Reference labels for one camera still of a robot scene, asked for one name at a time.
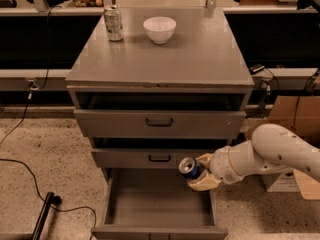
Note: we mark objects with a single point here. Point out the small black device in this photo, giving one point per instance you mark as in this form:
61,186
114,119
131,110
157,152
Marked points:
256,68

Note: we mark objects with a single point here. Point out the middle grey drawer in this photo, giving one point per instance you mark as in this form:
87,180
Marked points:
143,158

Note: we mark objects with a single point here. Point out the black metal floor stand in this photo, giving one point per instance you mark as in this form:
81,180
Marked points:
51,201

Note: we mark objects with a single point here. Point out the blue pepsi can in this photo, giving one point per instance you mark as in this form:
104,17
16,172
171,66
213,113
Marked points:
189,169

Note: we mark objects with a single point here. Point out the grey drawer cabinet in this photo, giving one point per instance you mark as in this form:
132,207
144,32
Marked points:
200,68

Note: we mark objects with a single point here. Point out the cardboard box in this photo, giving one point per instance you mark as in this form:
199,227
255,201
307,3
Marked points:
300,117

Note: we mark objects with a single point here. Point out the silver green soda can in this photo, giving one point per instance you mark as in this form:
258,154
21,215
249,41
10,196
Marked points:
113,23

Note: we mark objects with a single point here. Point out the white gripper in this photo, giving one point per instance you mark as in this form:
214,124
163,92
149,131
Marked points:
222,165

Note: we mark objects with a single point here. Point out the bottom grey open drawer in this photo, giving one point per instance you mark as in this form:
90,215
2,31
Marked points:
156,204

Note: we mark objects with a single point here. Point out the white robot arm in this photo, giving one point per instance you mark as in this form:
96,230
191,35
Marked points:
246,161

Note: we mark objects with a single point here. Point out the top grey drawer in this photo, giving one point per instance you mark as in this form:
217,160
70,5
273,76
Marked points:
160,124

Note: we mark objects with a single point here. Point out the white bowl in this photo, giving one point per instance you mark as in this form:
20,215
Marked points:
159,29

